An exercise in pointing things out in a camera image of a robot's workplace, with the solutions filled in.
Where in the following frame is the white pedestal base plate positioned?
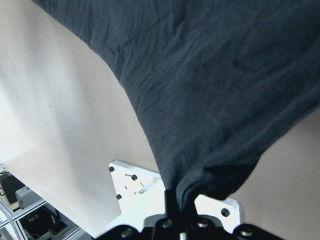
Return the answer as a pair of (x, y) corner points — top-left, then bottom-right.
(106, 160), (241, 233)

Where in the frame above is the grey controller box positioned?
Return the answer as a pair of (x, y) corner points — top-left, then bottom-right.
(15, 186), (42, 210)

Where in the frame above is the black printed t-shirt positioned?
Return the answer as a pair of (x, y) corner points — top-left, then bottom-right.
(37, 0), (320, 217)

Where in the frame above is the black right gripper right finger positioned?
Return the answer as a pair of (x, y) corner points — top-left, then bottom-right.
(184, 195), (198, 222)

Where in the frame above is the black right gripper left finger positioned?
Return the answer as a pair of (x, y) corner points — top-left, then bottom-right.
(164, 189), (181, 220)

